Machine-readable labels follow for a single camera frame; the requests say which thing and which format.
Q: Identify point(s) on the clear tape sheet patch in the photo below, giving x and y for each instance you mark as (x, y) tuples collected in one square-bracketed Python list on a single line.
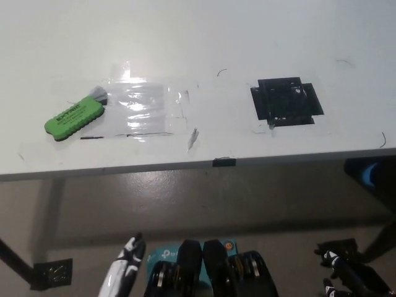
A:
[(145, 108)]

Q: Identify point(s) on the torn clear tape scrap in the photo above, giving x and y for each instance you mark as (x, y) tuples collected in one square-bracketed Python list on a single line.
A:
[(192, 139)]

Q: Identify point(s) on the black and blue object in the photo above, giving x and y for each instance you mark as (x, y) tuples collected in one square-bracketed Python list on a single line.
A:
[(371, 173)]

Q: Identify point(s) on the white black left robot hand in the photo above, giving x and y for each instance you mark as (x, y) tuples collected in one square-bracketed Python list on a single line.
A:
[(122, 272)]

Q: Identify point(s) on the small black tape strip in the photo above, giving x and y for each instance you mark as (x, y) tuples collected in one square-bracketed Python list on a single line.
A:
[(224, 162)]

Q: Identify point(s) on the green whiteboard eraser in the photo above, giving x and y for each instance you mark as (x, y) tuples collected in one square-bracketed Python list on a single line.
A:
[(72, 119)]

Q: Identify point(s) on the black floor tape patch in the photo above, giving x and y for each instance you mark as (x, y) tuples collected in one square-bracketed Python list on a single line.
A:
[(349, 247), (52, 274)]

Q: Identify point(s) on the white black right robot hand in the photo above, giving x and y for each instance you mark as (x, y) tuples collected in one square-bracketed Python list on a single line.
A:
[(334, 261)]

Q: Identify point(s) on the black tape square patch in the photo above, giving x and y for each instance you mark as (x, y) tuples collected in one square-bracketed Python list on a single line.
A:
[(284, 102)]

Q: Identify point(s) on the grey tape flap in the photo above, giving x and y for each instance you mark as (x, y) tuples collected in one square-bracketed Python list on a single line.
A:
[(99, 92)]

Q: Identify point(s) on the black slanted table leg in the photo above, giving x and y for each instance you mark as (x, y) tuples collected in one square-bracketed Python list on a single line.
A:
[(14, 256), (382, 241)]

